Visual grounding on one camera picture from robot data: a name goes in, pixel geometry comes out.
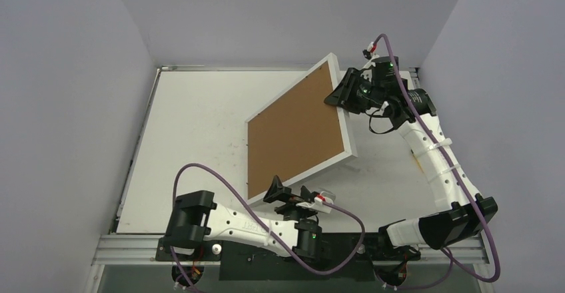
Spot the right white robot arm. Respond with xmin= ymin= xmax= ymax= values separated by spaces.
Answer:
xmin=324 ymin=57 xmax=498 ymax=259

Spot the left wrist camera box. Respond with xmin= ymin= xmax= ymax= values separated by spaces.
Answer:
xmin=296 ymin=189 xmax=336 ymax=214

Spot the white picture frame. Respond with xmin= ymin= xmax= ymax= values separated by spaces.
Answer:
xmin=246 ymin=53 xmax=358 ymax=206

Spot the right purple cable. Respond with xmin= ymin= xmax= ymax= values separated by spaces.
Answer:
xmin=372 ymin=33 xmax=502 ymax=284

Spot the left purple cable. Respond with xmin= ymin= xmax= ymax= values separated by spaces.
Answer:
xmin=169 ymin=162 xmax=366 ymax=293

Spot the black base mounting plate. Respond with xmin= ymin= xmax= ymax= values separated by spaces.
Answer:
xmin=154 ymin=232 xmax=424 ymax=282

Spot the purple cable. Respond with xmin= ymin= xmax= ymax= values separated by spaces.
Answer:
xmin=372 ymin=33 xmax=502 ymax=284
xmin=169 ymin=162 xmax=366 ymax=293

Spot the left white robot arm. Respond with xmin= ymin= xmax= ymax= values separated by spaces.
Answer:
xmin=161 ymin=176 xmax=335 ymax=262

